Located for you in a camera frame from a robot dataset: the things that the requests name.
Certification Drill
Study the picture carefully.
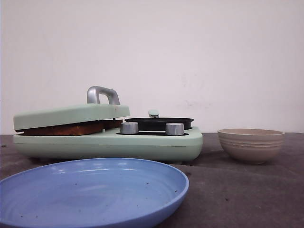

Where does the blue round plate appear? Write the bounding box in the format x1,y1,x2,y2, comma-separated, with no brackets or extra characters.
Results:
0,158,189,228

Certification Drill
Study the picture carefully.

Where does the right silver control knob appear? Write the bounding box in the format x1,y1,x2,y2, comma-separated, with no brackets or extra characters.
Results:
165,123,184,136

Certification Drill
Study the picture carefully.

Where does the silver control knob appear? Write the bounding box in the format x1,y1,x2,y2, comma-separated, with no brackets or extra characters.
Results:
165,123,184,136
120,122,139,134

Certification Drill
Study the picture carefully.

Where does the black round frying pan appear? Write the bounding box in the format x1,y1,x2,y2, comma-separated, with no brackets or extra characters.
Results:
125,110,194,131

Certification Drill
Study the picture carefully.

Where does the mint green breakfast maker base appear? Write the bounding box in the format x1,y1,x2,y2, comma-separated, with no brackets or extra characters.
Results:
13,127,203,162

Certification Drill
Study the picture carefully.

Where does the beige ribbed bowl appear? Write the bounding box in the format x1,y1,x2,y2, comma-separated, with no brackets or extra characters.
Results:
218,128,285,164

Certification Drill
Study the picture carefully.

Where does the left silver control knob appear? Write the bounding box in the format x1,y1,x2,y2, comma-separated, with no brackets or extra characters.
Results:
120,122,139,134

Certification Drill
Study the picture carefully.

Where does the white bread slice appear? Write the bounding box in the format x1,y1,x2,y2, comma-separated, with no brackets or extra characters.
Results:
103,120,123,130
22,125,105,137

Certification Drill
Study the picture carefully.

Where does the breakfast maker lid with handle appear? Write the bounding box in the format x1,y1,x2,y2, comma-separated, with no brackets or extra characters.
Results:
13,86,130,132

